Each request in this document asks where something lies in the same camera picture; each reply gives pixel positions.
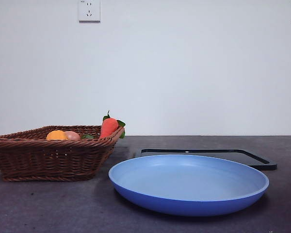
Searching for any orange-yellow corn cob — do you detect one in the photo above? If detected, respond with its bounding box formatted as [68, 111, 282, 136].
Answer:
[46, 130, 69, 141]

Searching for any blue round plate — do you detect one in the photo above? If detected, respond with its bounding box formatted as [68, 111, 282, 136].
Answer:
[108, 154, 270, 217]

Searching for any brown wicker basket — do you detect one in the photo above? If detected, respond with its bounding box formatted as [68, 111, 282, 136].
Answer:
[0, 125, 126, 183]

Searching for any orange carrot with green leaves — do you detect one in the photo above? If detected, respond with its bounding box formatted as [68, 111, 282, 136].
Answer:
[98, 110, 126, 139]

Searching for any pinkish brown potato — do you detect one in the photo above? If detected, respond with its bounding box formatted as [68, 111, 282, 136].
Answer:
[64, 131, 81, 141]

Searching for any black rectangular tray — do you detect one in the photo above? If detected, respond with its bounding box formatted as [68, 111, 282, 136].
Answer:
[141, 149, 277, 171]

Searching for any white wall power socket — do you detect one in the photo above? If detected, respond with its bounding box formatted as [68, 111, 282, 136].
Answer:
[78, 0, 101, 24]

